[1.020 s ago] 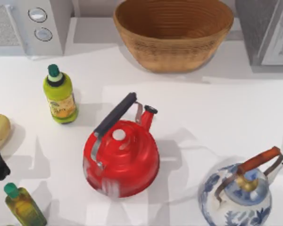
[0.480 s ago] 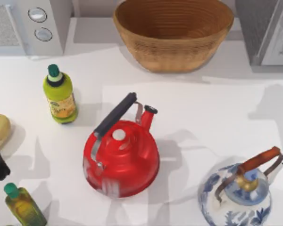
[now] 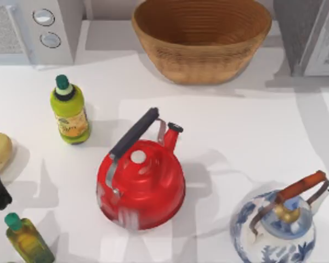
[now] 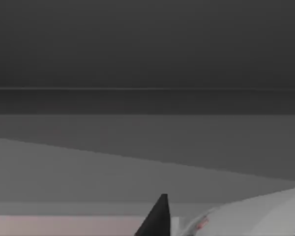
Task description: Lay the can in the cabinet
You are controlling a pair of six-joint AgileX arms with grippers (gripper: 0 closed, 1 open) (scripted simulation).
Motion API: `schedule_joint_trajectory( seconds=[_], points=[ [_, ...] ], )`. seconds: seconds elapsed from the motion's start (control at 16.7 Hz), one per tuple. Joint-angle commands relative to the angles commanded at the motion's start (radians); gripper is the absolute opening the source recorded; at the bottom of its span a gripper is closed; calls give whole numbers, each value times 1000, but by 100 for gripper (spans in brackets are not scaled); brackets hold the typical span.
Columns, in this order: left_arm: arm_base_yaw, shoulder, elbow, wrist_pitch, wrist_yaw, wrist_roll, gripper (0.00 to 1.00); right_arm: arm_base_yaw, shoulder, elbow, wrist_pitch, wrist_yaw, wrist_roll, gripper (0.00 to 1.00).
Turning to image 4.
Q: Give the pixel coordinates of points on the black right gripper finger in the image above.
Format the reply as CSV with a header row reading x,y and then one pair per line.
x,y
158,218

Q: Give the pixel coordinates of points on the white bottle with red print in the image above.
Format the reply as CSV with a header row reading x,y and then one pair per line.
x,y
248,216

